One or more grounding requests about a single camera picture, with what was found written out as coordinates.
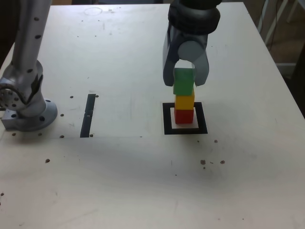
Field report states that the black tape square outline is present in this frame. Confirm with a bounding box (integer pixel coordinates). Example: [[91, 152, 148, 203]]
[[162, 102, 208, 135]]

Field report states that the black tape strip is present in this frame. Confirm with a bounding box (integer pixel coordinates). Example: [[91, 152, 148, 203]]
[[80, 94, 96, 138]]

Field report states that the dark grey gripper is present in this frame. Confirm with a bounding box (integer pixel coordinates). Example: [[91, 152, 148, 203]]
[[162, 24, 211, 88]]

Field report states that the yellow cube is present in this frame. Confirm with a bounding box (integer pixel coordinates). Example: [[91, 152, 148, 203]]
[[174, 94, 195, 110]]

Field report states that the red cube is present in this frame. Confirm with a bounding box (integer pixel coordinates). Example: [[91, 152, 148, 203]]
[[173, 108, 194, 125]]

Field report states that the green cube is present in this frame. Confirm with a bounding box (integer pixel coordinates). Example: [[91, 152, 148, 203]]
[[173, 67, 195, 96]]

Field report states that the white furniture leg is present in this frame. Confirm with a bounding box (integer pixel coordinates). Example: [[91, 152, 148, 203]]
[[285, 0, 301, 24], [264, 0, 286, 46]]

